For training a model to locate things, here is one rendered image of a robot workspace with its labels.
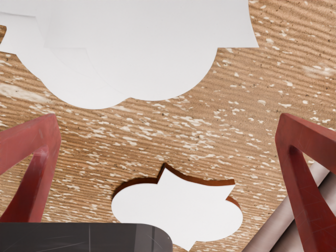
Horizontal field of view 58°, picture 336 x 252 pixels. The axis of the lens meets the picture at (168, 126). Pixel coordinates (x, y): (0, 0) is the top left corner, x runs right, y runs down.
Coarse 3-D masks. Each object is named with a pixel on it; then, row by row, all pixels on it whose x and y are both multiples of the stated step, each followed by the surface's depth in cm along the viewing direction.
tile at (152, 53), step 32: (64, 0) 15; (96, 0) 15; (128, 0) 15; (160, 0) 15; (192, 0) 15; (224, 0) 15; (64, 32) 16; (96, 32) 16; (128, 32) 16; (160, 32) 16; (192, 32) 16; (224, 32) 16; (96, 64) 17; (128, 64) 17; (160, 64) 17; (192, 64) 17; (160, 96) 19
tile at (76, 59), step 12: (0, 0) 16; (12, 0) 16; (24, 0) 16; (36, 0) 16; (48, 0) 16; (12, 12) 16; (24, 12) 16; (36, 12) 16; (48, 12) 16; (48, 24) 17; (60, 48) 18; (72, 48) 18; (84, 48) 18; (60, 60) 18; (72, 60) 18; (84, 60) 18; (84, 72) 19
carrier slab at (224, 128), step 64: (256, 0) 19; (320, 0) 19; (0, 64) 22; (256, 64) 22; (320, 64) 22; (0, 128) 25; (64, 128) 25; (128, 128) 25; (192, 128) 25; (256, 128) 26; (0, 192) 30; (64, 192) 30; (256, 192) 30
